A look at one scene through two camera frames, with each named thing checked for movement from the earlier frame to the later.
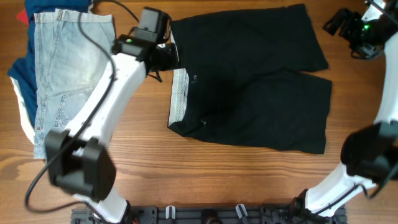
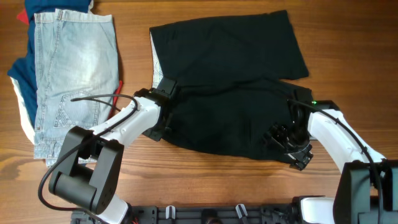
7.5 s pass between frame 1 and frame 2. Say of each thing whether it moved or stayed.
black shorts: moved
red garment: stayed
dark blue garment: stayed
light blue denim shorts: stayed
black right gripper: moved
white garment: stayed
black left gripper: moved
